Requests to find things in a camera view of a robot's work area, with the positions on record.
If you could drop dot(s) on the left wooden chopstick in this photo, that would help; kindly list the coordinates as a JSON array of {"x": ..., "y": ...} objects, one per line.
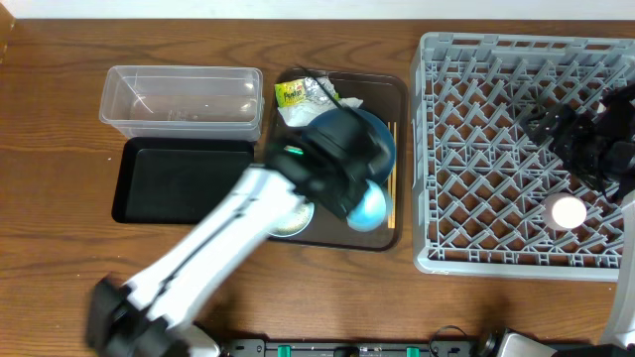
[{"x": 390, "y": 188}]

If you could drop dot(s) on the black plastic tray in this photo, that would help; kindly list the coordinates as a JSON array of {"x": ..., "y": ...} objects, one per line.
[{"x": 176, "y": 181}]

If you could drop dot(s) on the yellow-green snack wrapper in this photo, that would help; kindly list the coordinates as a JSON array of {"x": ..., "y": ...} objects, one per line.
[{"x": 290, "y": 93}]

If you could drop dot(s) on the clear plastic bin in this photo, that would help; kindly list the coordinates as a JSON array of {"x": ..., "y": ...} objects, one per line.
[{"x": 184, "y": 101}]

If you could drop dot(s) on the large blue plate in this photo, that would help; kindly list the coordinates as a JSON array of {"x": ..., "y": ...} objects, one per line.
[{"x": 382, "y": 172}]

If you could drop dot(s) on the white paper napkin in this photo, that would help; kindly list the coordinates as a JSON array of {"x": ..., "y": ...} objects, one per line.
[{"x": 301, "y": 114}]

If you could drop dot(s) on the brown serving tray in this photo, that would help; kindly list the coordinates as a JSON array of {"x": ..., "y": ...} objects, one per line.
[{"x": 385, "y": 96}]

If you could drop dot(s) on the white pink cup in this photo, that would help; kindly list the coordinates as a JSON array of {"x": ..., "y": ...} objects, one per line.
[{"x": 563, "y": 211}]

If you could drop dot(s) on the right wooden chopstick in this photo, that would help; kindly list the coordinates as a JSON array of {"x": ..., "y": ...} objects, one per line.
[{"x": 395, "y": 169}]

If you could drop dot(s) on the white blue cup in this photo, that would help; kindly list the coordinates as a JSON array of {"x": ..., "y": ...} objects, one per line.
[{"x": 373, "y": 209}]

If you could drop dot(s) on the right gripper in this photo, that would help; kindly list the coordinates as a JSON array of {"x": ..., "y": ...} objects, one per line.
[{"x": 577, "y": 123}]

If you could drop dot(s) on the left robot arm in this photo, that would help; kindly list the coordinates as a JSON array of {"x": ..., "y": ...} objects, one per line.
[{"x": 152, "y": 314}]

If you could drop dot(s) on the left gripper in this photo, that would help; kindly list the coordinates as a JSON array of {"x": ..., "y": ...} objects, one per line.
[{"x": 348, "y": 201}]

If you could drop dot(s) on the crumpled aluminium foil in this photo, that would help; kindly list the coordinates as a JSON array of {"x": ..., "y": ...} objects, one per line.
[{"x": 320, "y": 90}]

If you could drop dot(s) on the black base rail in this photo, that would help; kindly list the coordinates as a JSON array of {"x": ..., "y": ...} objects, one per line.
[{"x": 263, "y": 348}]

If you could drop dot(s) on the light blue rice bowl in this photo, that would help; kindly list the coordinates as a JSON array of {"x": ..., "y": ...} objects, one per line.
[{"x": 295, "y": 222}]

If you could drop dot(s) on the grey dishwasher rack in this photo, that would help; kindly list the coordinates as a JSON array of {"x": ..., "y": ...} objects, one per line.
[{"x": 479, "y": 181}]

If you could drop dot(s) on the wooden chopstick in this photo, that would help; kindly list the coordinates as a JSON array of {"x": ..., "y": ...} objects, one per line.
[
  {"x": 390, "y": 188},
  {"x": 395, "y": 169}
]

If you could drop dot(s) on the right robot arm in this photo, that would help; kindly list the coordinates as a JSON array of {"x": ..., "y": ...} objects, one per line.
[{"x": 615, "y": 127}]

